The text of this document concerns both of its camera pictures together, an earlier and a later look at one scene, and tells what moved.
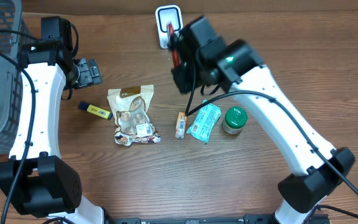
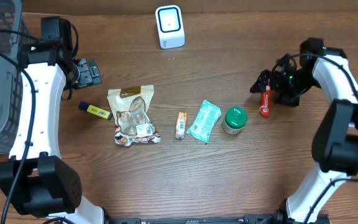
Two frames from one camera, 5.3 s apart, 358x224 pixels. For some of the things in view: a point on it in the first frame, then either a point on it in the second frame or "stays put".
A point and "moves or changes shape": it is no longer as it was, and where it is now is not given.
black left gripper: x=87 y=73 stays put
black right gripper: x=179 y=79 -> x=278 y=82
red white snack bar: x=175 y=56 moves or changes shape
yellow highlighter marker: x=95 y=110 stays put
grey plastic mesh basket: x=1 y=93 stays put
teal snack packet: x=204 y=121 stays put
